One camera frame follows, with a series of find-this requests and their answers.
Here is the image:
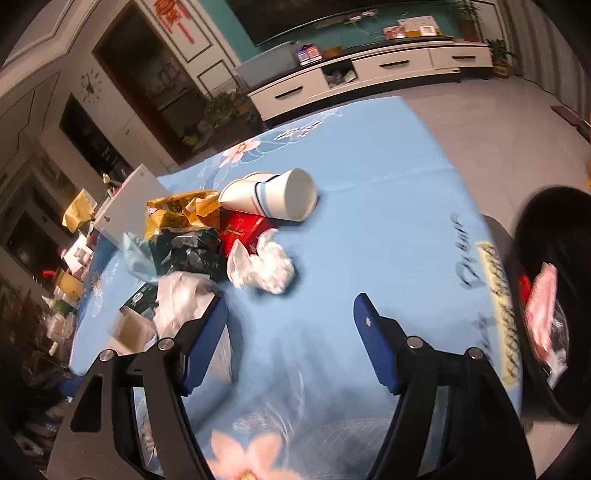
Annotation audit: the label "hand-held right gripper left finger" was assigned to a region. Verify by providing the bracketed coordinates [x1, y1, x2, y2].
[46, 293, 229, 480]

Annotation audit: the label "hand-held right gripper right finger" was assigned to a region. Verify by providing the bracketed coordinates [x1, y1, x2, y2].
[353, 292, 539, 480]

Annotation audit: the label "white plastic bag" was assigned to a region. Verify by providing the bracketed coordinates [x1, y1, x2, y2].
[152, 271, 234, 384]

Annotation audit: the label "white tissue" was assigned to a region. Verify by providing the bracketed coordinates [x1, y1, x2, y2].
[226, 228, 296, 296]

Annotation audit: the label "red printed box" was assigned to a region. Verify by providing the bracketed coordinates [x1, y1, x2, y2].
[218, 210, 277, 257]

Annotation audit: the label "white blue-striped paper cup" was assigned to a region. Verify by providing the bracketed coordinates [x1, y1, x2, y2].
[219, 167, 319, 222]

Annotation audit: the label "black trash bin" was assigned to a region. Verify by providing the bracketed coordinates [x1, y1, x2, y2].
[503, 187, 591, 425]

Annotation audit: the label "open cardboard box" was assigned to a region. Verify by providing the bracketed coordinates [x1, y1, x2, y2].
[108, 307, 158, 356]

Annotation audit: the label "dark green plastic bag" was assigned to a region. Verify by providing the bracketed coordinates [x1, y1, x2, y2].
[148, 227, 225, 282]

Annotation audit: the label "pale teal plastic bag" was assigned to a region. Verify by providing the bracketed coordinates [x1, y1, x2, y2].
[121, 231, 160, 282]

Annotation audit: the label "blue floral cloth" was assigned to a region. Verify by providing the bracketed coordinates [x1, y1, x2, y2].
[69, 95, 525, 480]

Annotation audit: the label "gold foil wrapper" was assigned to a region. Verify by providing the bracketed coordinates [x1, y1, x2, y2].
[145, 189, 227, 241]

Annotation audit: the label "pink packet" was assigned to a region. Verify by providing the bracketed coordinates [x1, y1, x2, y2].
[526, 263, 559, 361]

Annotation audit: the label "yellow bag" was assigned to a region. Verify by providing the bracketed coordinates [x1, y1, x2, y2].
[62, 189, 98, 234]

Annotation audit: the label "green plants in black planter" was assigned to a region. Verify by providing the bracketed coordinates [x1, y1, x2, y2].
[203, 90, 264, 132]

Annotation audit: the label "white TV cabinet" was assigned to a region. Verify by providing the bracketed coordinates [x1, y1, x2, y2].
[247, 39, 495, 125]

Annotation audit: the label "translucent blue container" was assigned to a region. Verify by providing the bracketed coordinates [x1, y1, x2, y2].
[233, 41, 301, 90]

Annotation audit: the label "brown doormat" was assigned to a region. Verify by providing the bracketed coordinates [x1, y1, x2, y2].
[551, 105, 591, 134]

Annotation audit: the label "small potted plant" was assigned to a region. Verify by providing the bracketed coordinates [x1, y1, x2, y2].
[487, 39, 518, 79]

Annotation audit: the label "white carton box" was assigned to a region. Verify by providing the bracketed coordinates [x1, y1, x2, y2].
[397, 15, 444, 38]

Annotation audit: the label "black television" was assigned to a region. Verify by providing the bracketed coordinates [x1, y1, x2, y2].
[226, 0, 462, 47]

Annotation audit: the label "tall potted plant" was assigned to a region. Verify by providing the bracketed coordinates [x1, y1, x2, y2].
[450, 0, 483, 42]

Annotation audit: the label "wall clock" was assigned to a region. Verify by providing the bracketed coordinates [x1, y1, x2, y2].
[79, 68, 103, 103]

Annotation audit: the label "red wall decoration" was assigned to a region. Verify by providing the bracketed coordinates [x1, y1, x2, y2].
[152, 0, 195, 44]

